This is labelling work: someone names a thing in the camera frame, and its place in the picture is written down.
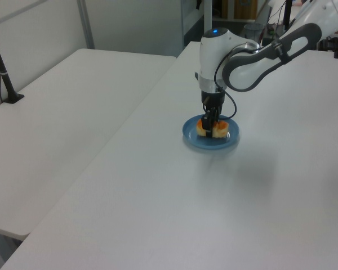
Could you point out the orange glazed bread roll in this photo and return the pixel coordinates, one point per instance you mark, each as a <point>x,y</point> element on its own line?
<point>220,130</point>

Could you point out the grey waste bin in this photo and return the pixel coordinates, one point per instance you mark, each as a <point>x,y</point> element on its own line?
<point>253,31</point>

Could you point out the white table frame leg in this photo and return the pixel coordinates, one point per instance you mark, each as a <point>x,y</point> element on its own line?
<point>205,17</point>

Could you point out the wooden cabinet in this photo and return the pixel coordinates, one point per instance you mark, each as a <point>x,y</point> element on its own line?
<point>239,9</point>

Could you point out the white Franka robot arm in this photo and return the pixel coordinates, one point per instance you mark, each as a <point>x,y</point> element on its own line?
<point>242,64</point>

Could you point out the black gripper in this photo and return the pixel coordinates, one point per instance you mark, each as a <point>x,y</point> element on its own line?
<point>212,98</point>

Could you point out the blue plastic plate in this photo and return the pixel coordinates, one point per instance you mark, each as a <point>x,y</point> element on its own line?
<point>211,142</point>

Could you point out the black vertical pole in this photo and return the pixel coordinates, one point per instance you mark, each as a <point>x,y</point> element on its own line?
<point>287,14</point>

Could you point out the black camera stand pole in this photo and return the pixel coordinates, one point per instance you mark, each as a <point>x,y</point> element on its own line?
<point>1,70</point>

